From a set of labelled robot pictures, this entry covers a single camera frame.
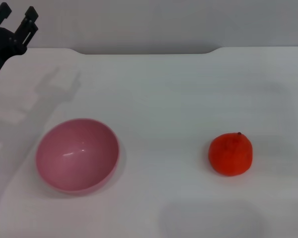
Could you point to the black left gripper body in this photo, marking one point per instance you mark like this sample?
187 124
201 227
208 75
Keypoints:
0 47

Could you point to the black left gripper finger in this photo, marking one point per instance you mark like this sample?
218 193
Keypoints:
4 12
27 27

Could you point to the pink plastic bowl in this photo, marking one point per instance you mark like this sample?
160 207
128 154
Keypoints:
77 158

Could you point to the orange fruit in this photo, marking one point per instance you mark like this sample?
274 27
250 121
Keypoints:
229 155

